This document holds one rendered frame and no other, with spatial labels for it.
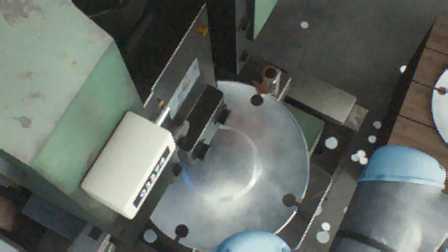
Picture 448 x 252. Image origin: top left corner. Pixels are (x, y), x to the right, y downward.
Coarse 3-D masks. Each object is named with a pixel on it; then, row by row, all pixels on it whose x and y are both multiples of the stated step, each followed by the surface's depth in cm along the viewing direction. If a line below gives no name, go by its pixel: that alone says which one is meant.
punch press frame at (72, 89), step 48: (0, 0) 37; (48, 0) 38; (0, 48) 37; (48, 48) 38; (96, 48) 40; (0, 96) 37; (48, 96) 39; (96, 96) 43; (0, 144) 37; (48, 144) 40; (96, 144) 47; (48, 192) 58
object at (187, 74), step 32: (160, 0) 71; (192, 0) 71; (128, 32) 68; (160, 32) 70; (192, 32) 71; (128, 64) 69; (160, 64) 69; (192, 64) 77; (160, 96) 72; (192, 96) 85; (192, 128) 87; (192, 160) 90
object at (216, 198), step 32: (224, 96) 109; (224, 128) 106; (256, 128) 107; (288, 128) 106; (224, 160) 105; (256, 160) 104; (288, 160) 105; (192, 192) 104; (224, 192) 103; (256, 192) 103; (288, 192) 103; (160, 224) 102; (192, 224) 102; (224, 224) 102; (256, 224) 102
